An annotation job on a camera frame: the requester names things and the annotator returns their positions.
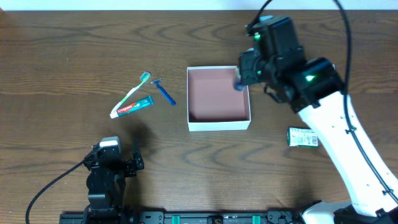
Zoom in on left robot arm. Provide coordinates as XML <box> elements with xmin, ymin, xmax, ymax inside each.
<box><xmin>83</xmin><ymin>136</ymin><xmax>144</xmax><ymax>218</ymax></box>

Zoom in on small green white box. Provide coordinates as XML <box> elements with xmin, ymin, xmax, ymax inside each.
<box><xmin>287</xmin><ymin>127</ymin><xmax>318</xmax><ymax>147</ymax></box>

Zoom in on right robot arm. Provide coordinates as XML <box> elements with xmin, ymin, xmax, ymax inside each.
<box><xmin>239</xmin><ymin>16</ymin><xmax>397</xmax><ymax>223</ymax></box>

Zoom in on left black cable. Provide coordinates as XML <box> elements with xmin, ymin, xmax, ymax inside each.
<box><xmin>25</xmin><ymin>159</ymin><xmax>86</xmax><ymax>224</ymax></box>

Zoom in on green white toothbrush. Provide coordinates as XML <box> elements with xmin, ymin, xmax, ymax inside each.
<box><xmin>109</xmin><ymin>71</ymin><xmax>151</xmax><ymax>119</ymax></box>

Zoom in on white cardboard box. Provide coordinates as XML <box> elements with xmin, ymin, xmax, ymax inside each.
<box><xmin>187</xmin><ymin>66</ymin><xmax>251</xmax><ymax>132</ymax></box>

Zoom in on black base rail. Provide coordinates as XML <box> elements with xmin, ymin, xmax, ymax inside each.
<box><xmin>59</xmin><ymin>210</ymin><xmax>303</xmax><ymax>224</ymax></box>

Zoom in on clear bottle dark liquid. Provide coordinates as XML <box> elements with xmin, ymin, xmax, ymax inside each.
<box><xmin>233</xmin><ymin>67</ymin><xmax>246</xmax><ymax>91</ymax></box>

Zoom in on black cable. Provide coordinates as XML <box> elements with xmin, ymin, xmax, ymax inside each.
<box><xmin>245</xmin><ymin>0</ymin><xmax>398</xmax><ymax>203</ymax></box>
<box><xmin>25</xmin><ymin>159</ymin><xmax>86</xmax><ymax>224</ymax></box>

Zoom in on right black cable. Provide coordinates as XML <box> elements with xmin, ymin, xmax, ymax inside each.
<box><xmin>245</xmin><ymin>0</ymin><xmax>398</xmax><ymax>203</ymax></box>

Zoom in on Colgate toothpaste tube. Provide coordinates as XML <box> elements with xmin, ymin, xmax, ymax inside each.
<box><xmin>109</xmin><ymin>96</ymin><xmax>154</xmax><ymax>119</ymax></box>

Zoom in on blue disposable razor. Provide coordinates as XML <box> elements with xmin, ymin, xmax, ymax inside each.
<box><xmin>151</xmin><ymin>78</ymin><xmax>176</xmax><ymax>106</ymax></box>

